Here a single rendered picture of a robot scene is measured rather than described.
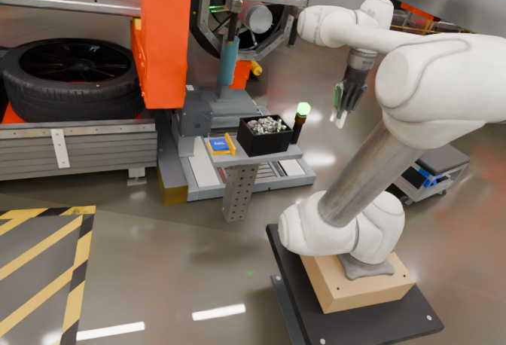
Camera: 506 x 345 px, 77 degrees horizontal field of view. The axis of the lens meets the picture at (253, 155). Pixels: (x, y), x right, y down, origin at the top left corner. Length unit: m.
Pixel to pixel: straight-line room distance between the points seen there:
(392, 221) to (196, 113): 1.11
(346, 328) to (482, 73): 0.89
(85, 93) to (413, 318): 1.59
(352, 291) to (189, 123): 1.11
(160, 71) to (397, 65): 1.04
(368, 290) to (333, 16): 0.84
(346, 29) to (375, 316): 0.92
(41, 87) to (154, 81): 0.52
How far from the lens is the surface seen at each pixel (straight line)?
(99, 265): 1.55
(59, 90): 1.66
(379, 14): 1.09
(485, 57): 0.55
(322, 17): 1.01
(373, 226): 1.03
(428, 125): 0.56
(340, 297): 1.12
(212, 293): 1.47
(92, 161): 1.72
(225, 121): 2.16
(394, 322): 1.29
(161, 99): 1.45
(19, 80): 1.76
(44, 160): 1.73
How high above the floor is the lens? 1.28
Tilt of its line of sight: 37 degrees down
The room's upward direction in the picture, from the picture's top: 14 degrees clockwise
